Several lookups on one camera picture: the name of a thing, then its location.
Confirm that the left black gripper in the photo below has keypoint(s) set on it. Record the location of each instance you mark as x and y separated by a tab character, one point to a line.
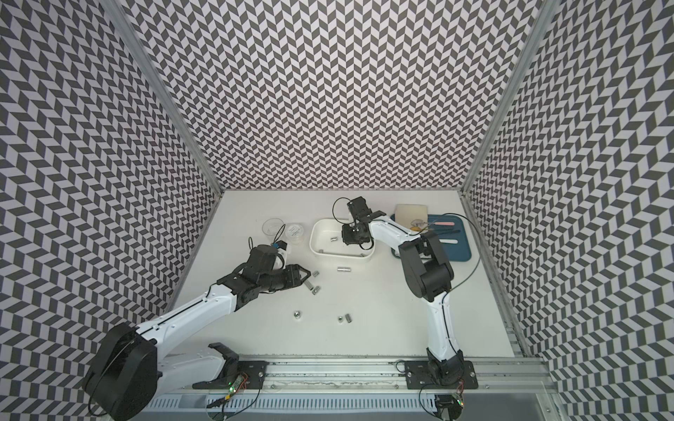
294	280

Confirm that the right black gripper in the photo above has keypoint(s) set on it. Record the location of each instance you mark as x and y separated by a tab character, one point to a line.
347	237

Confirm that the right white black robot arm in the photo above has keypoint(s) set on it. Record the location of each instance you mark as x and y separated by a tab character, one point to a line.
428	274

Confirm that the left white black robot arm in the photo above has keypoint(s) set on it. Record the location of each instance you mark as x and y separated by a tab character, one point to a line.
134	364

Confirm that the white plastic storage box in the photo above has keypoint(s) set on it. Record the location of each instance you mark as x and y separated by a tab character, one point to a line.
320	243

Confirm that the clear plastic lid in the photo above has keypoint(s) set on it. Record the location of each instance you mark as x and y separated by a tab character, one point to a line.
295	233

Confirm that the beige cloth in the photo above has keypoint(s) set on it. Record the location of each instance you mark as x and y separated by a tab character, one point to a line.
410	216

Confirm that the clear plastic cup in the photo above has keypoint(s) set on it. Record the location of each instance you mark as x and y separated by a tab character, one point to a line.
274	229

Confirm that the blue tray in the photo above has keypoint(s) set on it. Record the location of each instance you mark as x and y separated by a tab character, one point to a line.
460	252

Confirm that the gold black handled spoon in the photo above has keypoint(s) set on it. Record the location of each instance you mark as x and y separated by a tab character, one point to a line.
439	230

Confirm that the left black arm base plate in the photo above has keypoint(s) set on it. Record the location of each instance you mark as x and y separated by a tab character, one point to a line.
253	372

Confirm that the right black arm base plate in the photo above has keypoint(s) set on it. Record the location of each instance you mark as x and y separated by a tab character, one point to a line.
420	375

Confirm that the aluminium front rail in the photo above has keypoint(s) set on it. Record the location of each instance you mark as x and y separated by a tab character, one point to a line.
391	374

